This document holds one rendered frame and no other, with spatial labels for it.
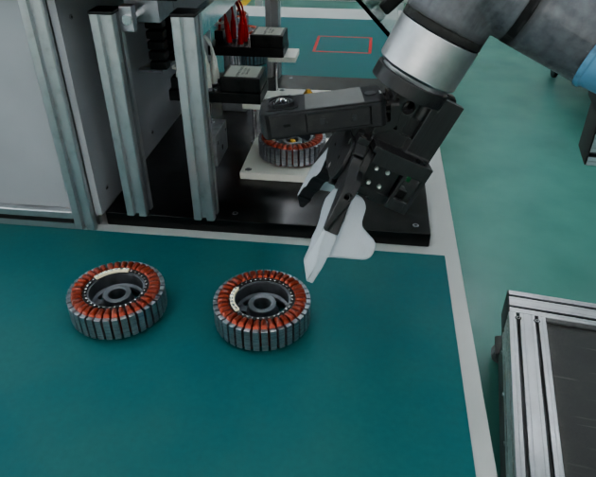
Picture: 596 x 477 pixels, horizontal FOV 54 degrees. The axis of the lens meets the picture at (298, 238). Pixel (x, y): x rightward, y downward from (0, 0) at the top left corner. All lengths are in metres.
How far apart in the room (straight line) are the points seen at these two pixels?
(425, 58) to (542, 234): 1.90
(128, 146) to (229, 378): 0.35
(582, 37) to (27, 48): 0.62
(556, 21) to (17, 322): 0.64
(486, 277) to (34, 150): 1.56
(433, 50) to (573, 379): 1.10
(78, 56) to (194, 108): 0.16
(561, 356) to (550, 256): 0.77
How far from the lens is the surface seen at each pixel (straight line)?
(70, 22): 0.81
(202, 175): 0.80
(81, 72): 0.83
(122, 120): 0.81
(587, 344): 1.60
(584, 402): 1.46
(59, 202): 0.91
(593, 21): 0.52
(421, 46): 0.51
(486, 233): 2.31
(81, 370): 0.68
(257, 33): 1.16
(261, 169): 0.94
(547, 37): 0.52
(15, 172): 0.92
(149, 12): 0.81
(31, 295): 0.80
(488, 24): 0.52
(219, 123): 1.01
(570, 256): 2.29
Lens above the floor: 1.21
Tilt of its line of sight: 34 degrees down
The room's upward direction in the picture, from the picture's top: straight up
